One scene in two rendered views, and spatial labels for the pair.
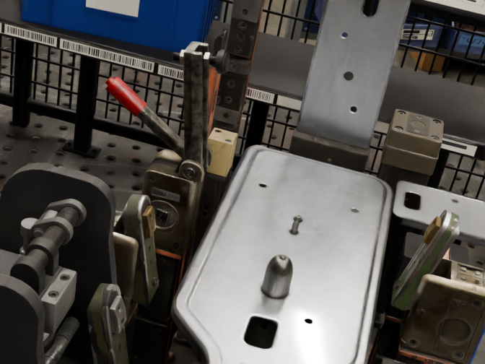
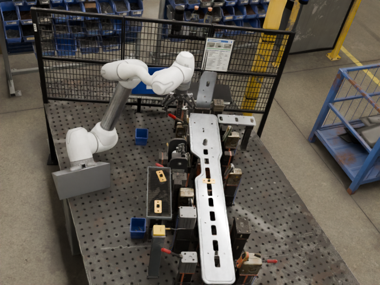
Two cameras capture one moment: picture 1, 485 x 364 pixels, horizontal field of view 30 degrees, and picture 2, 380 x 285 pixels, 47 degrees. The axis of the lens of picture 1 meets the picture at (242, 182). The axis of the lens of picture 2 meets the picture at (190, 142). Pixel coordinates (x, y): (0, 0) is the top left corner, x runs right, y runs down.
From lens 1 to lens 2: 204 cm
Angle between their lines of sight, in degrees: 18
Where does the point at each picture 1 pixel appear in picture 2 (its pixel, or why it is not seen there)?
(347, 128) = (205, 105)
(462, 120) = (225, 96)
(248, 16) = not seen: hidden behind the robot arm
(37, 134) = (126, 109)
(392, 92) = not seen: hidden behind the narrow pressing
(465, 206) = (230, 117)
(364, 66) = (207, 94)
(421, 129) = (219, 103)
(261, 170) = (193, 119)
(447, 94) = (221, 89)
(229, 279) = (197, 143)
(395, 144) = (215, 107)
